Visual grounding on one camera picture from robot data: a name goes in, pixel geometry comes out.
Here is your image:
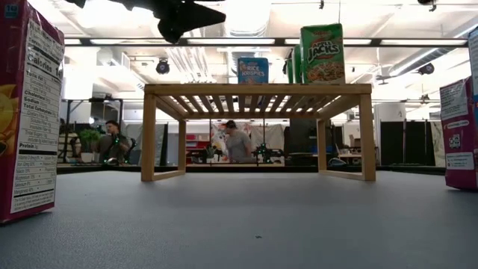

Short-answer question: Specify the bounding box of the wooden slatted shelf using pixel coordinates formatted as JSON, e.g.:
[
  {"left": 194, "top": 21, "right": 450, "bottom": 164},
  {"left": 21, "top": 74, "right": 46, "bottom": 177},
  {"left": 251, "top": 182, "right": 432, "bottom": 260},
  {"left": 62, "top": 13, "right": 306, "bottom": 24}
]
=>
[{"left": 140, "top": 83, "right": 377, "bottom": 183}]

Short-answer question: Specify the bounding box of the pink cereal box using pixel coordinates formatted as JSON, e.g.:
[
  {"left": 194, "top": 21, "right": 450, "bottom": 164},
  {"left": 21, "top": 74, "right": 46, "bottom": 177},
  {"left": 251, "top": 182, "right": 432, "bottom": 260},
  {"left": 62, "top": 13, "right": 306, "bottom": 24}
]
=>
[
  {"left": 0, "top": 0, "right": 66, "bottom": 225},
  {"left": 439, "top": 76, "right": 478, "bottom": 191}
]

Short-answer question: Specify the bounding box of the person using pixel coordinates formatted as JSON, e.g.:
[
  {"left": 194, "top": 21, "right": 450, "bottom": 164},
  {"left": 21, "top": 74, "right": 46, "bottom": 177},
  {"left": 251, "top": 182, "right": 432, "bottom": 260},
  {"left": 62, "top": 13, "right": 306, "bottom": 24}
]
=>
[
  {"left": 95, "top": 119, "right": 131, "bottom": 165},
  {"left": 223, "top": 119, "right": 255, "bottom": 164}
]

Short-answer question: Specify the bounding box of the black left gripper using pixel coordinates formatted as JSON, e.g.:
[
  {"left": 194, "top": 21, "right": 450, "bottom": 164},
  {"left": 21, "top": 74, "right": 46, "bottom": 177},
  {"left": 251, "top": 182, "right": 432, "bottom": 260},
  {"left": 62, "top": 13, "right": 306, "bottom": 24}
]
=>
[{"left": 111, "top": 0, "right": 227, "bottom": 44}]

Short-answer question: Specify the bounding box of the red storage shelf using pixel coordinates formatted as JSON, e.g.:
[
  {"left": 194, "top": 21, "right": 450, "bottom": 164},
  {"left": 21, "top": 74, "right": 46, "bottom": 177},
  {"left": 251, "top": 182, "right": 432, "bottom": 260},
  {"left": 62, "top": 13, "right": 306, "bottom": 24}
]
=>
[{"left": 185, "top": 133, "right": 210, "bottom": 160}]

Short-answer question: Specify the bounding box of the green potted plant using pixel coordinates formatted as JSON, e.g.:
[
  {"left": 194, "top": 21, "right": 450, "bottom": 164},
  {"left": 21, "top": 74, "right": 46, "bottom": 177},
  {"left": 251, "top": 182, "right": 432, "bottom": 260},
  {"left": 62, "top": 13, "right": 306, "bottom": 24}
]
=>
[{"left": 78, "top": 129, "right": 101, "bottom": 153}]

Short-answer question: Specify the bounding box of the black partition panel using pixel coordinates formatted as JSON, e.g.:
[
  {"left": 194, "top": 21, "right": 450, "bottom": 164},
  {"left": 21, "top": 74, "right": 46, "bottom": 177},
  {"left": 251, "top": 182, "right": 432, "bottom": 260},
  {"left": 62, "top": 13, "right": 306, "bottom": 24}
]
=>
[{"left": 380, "top": 120, "right": 436, "bottom": 167}]

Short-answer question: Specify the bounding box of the long black light bar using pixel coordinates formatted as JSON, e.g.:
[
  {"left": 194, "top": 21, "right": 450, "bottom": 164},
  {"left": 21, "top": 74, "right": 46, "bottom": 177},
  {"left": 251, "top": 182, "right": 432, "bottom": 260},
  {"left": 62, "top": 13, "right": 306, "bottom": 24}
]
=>
[{"left": 63, "top": 36, "right": 470, "bottom": 48}]

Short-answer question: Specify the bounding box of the blue Rice Krispies cereal box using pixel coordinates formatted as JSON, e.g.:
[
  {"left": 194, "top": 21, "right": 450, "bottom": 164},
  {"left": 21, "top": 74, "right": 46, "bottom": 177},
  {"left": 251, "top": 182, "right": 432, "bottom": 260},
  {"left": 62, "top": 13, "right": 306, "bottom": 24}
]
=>
[
  {"left": 468, "top": 26, "right": 478, "bottom": 102},
  {"left": 237, "top": 57, "right": 270, "bottom": 85}
]

